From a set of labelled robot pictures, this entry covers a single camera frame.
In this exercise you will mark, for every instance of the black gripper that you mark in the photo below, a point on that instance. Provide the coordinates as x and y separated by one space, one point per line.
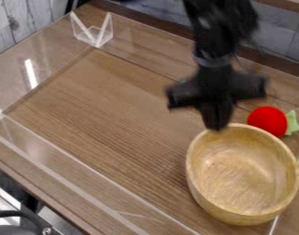
214 82

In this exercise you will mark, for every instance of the red plush fruit green leaf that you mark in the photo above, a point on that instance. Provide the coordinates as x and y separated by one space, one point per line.
274 121

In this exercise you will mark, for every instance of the wooden bowl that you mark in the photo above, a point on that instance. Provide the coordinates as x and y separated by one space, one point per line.
242 174

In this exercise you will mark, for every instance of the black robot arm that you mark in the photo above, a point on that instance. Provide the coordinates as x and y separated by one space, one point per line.
222 23

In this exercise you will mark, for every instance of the black metal stand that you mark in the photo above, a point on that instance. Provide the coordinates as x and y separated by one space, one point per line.
33 222

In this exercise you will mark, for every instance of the clear acrylic corner bracket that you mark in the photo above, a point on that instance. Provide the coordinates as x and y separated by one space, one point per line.
94 36

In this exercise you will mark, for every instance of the clear acrylic tray wall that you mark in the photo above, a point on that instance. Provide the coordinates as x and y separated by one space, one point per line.
90 199

